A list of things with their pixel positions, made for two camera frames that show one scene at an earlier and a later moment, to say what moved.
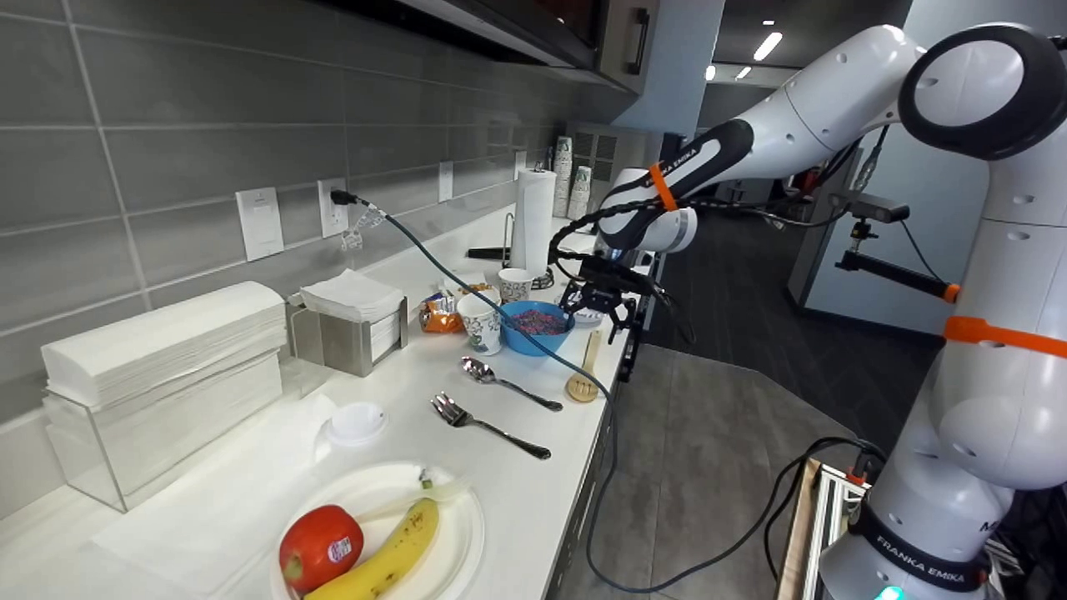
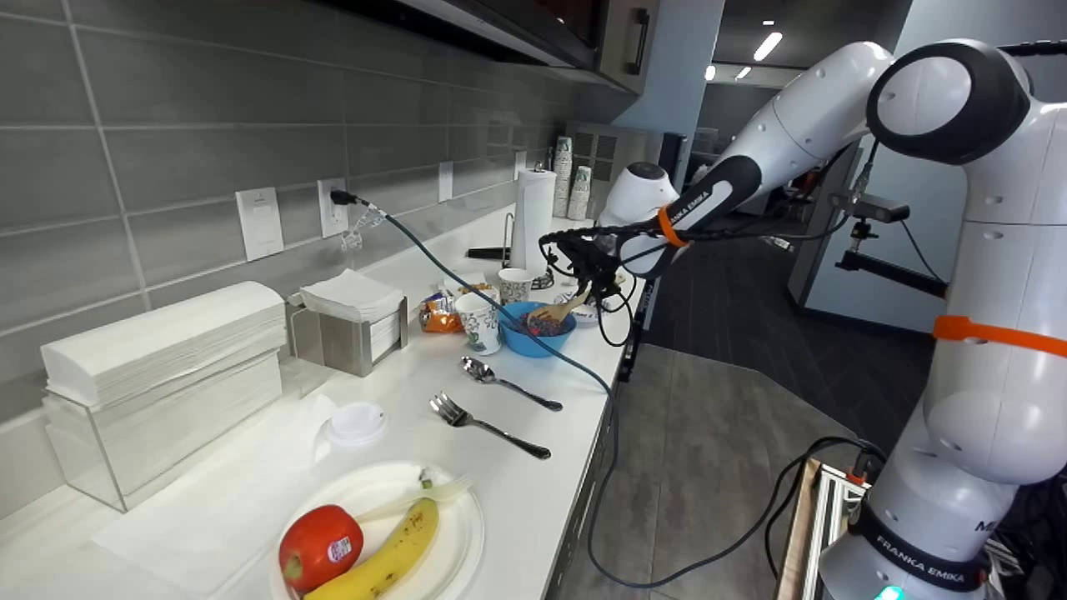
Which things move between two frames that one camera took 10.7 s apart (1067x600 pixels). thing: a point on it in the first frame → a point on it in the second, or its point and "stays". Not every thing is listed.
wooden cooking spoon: x=582 y=388 → x=556 y=311
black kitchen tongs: x=488 y=253 stays
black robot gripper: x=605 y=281 → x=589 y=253
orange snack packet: x=440 y=320 stays
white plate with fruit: x=385 y=500 stays
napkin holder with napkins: x=347 y=323 stays
